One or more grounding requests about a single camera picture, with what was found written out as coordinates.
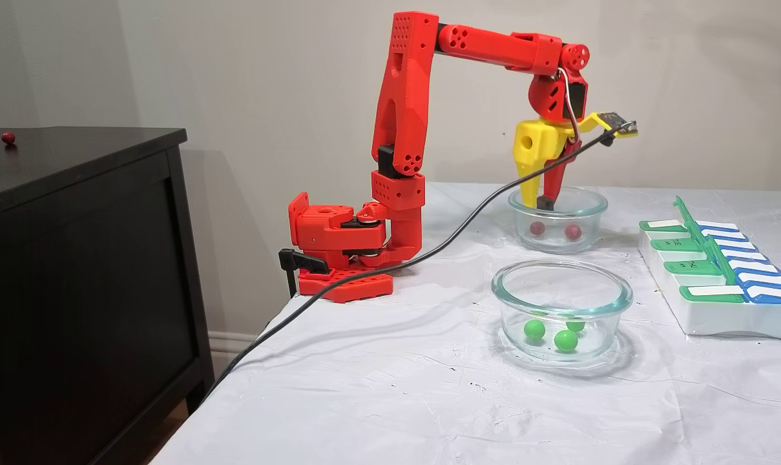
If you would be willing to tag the red ball pill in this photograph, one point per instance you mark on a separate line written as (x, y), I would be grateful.
(8, 137)
(572, 231)
(537, 228)

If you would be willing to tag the green ball pill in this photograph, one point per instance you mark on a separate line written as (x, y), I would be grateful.
(575, 325)
(534, 330)
(566, 341)

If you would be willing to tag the weekly pill organizer box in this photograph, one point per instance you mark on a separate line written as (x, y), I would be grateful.
(713, 320)

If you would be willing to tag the clear glass bowl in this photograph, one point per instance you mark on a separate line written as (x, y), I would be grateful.
(519, 219)
(513, 303)

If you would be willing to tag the black table clamp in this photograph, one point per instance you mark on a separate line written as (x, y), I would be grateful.
(300, 260)

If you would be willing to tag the white tablecloth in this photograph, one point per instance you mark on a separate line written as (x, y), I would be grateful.
(396, 400)

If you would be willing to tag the black wooden cabinet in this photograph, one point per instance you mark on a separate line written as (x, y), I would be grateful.
(73, 290)

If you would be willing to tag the camera board on yellow mount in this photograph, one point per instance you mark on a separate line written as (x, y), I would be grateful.
(613, 121)

